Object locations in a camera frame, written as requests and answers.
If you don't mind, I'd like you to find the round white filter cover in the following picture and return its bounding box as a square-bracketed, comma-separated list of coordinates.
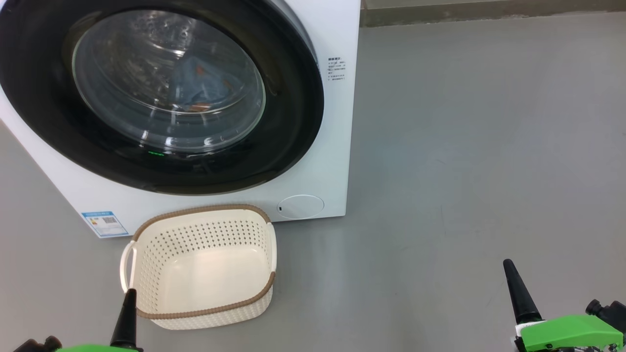
[277, 195, 325, 219]

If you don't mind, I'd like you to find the blue garment orange print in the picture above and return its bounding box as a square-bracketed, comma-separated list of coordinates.
[172, 56, 245, 106]
[179, 100, 218, 113]

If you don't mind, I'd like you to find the black glass washer door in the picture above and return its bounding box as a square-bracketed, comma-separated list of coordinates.
[0, 0, 325, 195]

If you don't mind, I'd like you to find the blue energy label sticker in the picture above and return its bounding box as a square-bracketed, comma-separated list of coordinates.
[81, 211, 129, 238]

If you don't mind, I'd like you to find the stainless steel washing machine drum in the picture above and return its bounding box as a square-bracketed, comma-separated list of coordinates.
[73, 10, 265, 150]

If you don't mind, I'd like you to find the cream perforated laundry basket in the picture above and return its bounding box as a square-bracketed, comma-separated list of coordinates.
[120, 204, 277, 330]

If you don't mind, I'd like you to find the white front-load washing machine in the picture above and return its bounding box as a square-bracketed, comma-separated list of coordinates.
[0, 0, 361, 239]

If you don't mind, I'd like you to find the small printed text sticker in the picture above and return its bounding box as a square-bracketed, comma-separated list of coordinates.
[328, 56, 347, 81]

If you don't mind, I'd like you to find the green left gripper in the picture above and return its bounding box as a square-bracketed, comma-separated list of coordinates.
[56, 288, 142, 352]

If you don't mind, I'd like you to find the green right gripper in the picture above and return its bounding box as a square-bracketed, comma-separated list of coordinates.
[503, 259, 624, 352]

